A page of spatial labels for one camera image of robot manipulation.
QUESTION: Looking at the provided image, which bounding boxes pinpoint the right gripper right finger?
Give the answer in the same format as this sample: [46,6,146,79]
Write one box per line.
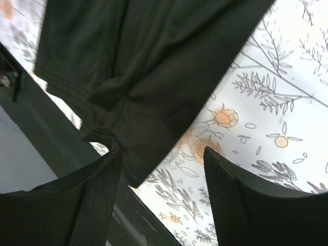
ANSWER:
[203,147,327,245]

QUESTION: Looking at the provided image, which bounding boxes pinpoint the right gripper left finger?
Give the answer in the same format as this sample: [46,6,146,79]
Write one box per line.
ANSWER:
[1,148,122,245]

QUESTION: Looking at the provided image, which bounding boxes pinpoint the black t shirt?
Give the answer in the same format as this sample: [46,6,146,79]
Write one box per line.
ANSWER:
[34,0,272,188]

